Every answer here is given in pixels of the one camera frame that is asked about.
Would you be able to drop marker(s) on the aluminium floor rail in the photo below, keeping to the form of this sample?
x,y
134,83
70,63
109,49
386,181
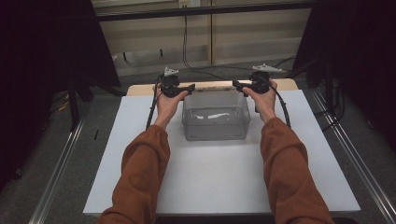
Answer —
x,y
59,174
358,168

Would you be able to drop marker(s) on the black metal stand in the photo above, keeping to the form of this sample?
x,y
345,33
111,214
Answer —
x,y
74,102

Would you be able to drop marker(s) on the small black floor object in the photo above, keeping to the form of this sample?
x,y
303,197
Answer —
x,y
96,135

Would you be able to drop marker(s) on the person's left hand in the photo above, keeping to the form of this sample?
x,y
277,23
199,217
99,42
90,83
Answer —
x,y
166,107

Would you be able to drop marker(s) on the transparent grey plastic box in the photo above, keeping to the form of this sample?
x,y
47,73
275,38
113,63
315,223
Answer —
x,y
216,124

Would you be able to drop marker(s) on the black curtain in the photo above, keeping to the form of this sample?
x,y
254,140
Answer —
x,y
40,62
358,46

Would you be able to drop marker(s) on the black horizontal frame bar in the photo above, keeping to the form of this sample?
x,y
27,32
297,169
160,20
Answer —
x,y
202,11

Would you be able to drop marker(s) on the white table cover sheet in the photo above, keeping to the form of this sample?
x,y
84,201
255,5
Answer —
x,y
218,177

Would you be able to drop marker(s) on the white wall outlet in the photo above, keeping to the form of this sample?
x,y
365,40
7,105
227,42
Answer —
x,y
189,3

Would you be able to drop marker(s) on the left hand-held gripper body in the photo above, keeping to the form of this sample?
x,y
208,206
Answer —
x,y
169,82

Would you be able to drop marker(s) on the person's right hand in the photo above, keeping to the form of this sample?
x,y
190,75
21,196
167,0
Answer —
x,y
264,104

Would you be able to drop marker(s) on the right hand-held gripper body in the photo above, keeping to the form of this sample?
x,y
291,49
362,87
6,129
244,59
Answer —
x,y
261,81

